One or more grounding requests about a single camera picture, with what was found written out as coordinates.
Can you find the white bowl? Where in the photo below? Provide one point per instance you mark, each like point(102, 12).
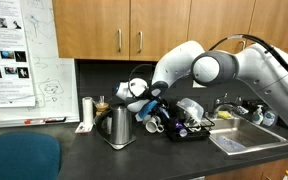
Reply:
point(192, 125)

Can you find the white whiteboard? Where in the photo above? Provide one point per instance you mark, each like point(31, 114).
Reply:
point(55, 76)

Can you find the white paper note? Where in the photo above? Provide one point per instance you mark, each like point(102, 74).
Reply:
point(197, 84)

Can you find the white and red packet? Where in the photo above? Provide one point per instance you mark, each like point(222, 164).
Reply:
point(81, 128)

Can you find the glass jar with brown contents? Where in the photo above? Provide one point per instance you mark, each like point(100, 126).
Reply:
point(101, 106)

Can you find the black whiteboard marker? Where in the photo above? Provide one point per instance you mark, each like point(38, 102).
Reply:
point(55, 119)

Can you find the red whiteboard marker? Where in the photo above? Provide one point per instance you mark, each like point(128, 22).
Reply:
point(34, 121)

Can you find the blue office chair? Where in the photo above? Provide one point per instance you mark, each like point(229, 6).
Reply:
point(20, 156)

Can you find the stainless steel sink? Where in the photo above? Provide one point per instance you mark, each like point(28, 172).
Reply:
point(247, 133)

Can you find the white ceramic mug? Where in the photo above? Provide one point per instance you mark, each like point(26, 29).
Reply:
point(152, 124)

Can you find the yellow sponge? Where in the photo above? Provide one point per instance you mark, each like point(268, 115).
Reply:
point(224, 114)

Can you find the clear plastic food container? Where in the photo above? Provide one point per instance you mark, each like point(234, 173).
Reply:
point(192, 108)

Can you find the green capped dish soap bottle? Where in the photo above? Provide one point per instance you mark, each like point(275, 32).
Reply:
point(269, 118)

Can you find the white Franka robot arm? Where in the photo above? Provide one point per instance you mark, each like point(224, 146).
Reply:
point(277, 86)

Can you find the white soap pump bottle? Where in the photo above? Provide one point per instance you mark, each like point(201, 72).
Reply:
point(257, 116)

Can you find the clear plastic lid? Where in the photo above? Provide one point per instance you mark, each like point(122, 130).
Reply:
point(229, 144)

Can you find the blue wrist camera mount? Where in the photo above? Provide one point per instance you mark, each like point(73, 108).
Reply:
point(148, 109)

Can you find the white research poster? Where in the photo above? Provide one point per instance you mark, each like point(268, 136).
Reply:
point(7, 36)

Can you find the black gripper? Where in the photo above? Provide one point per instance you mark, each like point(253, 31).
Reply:
point(159, 105)

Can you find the stainless steel electric kettle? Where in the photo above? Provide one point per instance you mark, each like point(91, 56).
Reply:
point(120, 125)

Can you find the wooden base cabinet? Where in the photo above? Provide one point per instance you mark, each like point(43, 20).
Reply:
point(250, 170)

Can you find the purple and white bottle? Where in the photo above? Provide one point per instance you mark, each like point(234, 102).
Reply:
point(179, 126)

